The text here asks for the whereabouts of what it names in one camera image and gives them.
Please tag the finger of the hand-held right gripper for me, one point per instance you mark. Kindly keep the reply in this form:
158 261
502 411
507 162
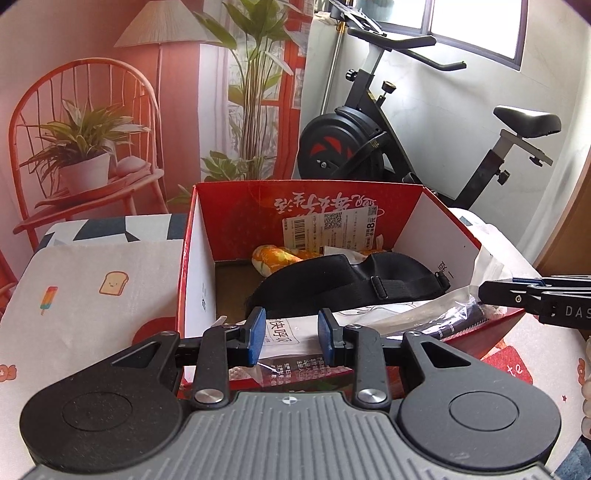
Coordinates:
526 279
498 293

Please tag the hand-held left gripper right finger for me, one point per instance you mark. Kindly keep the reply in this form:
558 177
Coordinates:
328 339

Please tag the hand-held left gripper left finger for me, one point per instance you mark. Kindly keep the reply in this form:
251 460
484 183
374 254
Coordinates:
256 337

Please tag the white plastic pouch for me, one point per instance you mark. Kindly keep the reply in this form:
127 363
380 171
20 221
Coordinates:
489 267

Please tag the white printed packet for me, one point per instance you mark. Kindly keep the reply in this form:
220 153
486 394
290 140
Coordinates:
288 337

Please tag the clear packet with black item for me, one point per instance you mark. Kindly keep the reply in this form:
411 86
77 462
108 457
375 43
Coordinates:
461 318

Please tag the orange yellow soft toy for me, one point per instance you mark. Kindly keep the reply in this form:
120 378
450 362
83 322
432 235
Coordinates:
272 258

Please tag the red cardboard box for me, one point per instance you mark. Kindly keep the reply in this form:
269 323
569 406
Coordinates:
231 217

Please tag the red bear mat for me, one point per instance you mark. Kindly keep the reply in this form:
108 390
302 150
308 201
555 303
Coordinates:
508 364

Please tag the person's blue trousers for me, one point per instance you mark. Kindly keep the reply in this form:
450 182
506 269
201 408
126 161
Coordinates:
575 466

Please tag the black exercise bike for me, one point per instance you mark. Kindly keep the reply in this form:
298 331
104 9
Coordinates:
337 143

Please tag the large window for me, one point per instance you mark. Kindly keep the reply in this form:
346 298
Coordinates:
475 23

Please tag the wall poster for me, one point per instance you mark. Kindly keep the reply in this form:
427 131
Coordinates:
184 92

